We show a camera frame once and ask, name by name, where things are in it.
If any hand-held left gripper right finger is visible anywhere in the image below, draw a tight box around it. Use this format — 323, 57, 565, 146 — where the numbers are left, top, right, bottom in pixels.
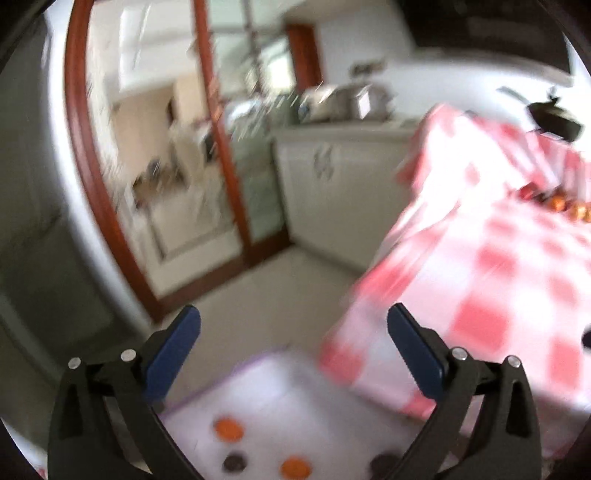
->
383, 302, 542, 480

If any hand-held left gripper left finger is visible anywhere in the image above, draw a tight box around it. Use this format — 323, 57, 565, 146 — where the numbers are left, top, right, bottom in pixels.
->
47, 305, 205, 480

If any white storage box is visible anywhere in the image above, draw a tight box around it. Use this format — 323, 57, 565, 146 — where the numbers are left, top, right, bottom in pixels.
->
157, 348, 462, 480

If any red white checkered tablecloth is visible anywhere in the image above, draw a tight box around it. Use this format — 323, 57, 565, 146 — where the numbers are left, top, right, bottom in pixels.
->
318, 104, 591, 457

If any white kitchen cabinet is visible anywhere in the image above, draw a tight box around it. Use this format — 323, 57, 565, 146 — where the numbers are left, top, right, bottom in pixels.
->
272, 124, 416, 273

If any silver countertop appliance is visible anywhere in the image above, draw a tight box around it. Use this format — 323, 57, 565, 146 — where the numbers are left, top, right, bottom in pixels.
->
298, 83, 393, 123

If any black pan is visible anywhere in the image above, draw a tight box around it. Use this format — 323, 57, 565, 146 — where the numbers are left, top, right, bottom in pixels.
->
496, 85, 583, 144

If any wooden door frame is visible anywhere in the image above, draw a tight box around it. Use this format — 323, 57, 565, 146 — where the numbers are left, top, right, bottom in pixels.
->
65, 0, 324, 324

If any dark wall panel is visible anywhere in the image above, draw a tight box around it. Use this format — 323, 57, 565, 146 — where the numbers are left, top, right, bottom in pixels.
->
402, 0, 573, 86

